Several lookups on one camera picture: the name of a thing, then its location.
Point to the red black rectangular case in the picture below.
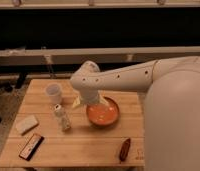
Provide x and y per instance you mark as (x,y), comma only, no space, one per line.
(31,146)

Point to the white sponge block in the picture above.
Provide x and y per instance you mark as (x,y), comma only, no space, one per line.
(26,124)

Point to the clear plastic bottle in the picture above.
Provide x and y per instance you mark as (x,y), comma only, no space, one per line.
(62,117)

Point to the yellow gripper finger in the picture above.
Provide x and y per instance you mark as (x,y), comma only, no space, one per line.
(102,100)
(77,102)

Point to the dark red snack bar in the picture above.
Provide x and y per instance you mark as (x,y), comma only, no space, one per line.
(124,150)

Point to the wooden table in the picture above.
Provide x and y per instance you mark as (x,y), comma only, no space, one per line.
(84,145)

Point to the translucent plastic cup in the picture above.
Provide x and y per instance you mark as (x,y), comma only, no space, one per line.
(54,92)

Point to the grey metal rail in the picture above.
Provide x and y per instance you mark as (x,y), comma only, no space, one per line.
(20,57)

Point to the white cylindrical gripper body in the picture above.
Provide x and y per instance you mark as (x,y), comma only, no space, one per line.
(89,96)

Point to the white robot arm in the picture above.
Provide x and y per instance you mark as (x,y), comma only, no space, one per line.
(171,106)

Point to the orange bowl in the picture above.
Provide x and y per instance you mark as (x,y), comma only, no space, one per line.
(103,115)

